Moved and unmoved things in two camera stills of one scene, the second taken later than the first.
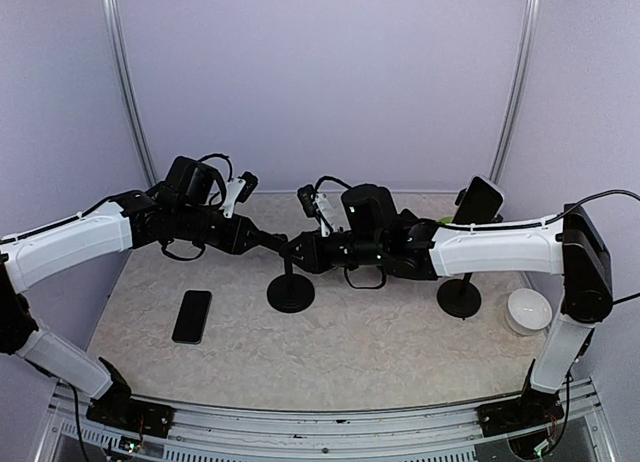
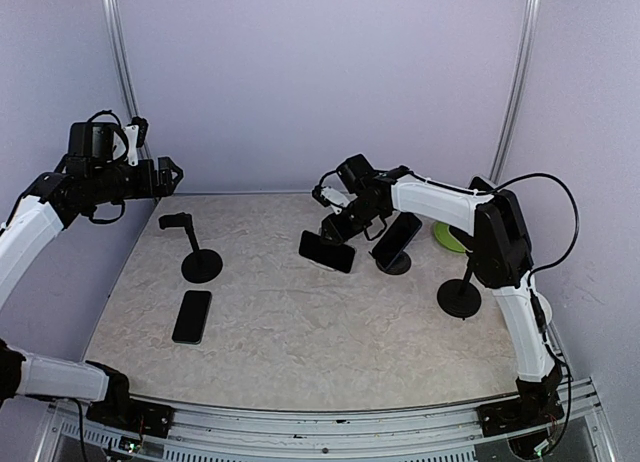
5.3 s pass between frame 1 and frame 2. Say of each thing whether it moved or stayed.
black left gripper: moved
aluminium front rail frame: stayed
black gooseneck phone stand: moved
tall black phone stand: stayed
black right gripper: moved
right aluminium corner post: stayed
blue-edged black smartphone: stayed
